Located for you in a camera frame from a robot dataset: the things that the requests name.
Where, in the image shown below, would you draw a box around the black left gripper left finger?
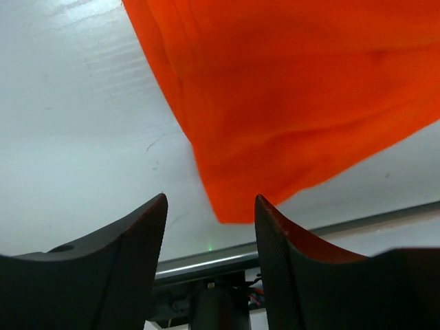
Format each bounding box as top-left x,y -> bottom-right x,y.
1,194 -> 168,329

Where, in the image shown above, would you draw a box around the orange shorts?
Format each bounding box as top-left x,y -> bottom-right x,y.
124,1 -> 439,224

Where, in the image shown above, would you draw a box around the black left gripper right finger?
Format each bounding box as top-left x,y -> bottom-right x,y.
254,194 -> 440,330

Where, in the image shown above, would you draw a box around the aluminium table edge rail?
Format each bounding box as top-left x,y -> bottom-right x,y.
154,197 -> 439,287

